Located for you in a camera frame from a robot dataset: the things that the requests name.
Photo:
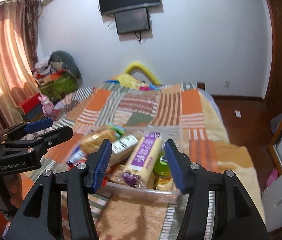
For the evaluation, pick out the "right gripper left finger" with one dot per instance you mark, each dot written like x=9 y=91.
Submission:
x=40 y=215

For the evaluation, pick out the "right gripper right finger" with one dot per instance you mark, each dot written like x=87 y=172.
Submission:
x=217 y=203

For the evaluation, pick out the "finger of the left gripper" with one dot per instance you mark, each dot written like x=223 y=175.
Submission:
x=43 y=142
x=17 y=132

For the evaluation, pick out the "clear cracker sleeve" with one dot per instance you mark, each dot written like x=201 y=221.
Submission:
x=90 y=143

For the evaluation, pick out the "clear plastic storage box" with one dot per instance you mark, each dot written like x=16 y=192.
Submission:
x=113 y=182

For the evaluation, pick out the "green peas snack bag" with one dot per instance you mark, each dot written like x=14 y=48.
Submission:
x=118 y=130

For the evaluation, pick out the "purple label cracker pack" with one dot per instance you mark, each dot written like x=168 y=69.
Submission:
x=139 y=167

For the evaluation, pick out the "clear cookie bag green edge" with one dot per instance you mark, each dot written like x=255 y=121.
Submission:
x=123 y=147

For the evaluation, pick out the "orange fried snack bag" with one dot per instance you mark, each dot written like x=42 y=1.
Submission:
x=164 y=182

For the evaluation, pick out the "left hand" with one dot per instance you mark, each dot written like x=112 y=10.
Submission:
x=19 y=186

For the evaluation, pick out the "red and black box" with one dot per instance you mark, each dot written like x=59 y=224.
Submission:
x=31 y=108

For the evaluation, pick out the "pink plush toy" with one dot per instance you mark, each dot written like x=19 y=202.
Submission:
x=47 y=105

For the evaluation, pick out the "green patterned storage box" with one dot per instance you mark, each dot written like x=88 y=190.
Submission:
x=56 y=90

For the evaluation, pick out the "grey pillow on pile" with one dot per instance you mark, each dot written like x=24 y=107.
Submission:
x=67 y=62

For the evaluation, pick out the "patchwork striped bed blanket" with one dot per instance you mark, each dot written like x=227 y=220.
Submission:
x=203 y=138

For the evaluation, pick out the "orange striped curtain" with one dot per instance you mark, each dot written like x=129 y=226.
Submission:
x=18 y=56

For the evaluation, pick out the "yellow pillow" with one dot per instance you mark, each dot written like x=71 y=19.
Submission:
x=135 y=76

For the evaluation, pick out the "small wall monitor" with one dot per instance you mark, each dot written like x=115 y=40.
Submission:
x=132 y=21

